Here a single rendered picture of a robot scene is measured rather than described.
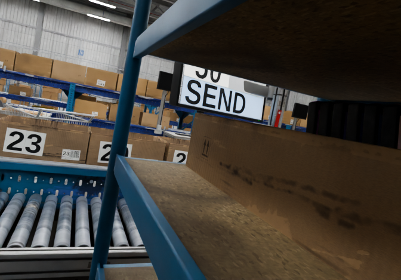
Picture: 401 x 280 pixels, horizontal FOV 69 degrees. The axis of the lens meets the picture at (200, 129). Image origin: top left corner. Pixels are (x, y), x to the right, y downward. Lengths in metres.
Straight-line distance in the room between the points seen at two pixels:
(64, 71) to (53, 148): 4.56
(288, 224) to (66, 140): 1.35
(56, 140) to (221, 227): 1.33
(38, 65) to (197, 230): 5.92
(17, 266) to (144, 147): 0.81
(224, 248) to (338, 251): 0.09
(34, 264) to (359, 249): 0.95
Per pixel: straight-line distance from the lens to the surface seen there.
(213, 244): 0.25
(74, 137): 1.56
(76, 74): 6.07
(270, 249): 0.27
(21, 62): 6.15
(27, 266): 1.08
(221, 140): 0.43
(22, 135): 1.57
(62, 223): 1.25
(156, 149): 1.61
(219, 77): 1.09
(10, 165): 1.54
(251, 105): 1.23
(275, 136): 0.32
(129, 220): 1.32
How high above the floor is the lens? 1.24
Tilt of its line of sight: 3 degrees down
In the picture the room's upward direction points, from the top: 10 degrees clockwise
